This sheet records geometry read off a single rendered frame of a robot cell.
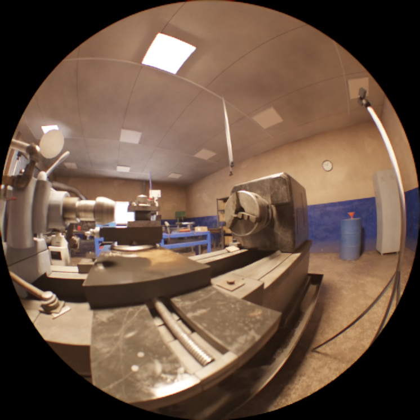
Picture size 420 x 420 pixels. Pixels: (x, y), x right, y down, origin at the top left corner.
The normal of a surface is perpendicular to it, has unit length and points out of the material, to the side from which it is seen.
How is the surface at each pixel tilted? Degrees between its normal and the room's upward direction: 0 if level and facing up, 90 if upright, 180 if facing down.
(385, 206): 90
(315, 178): 90
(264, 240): 90
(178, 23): 180
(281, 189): 90
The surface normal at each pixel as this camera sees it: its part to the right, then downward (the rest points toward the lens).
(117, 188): 0.63, -0.09
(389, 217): -0.78, -0.03
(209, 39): 0.04, 0.99
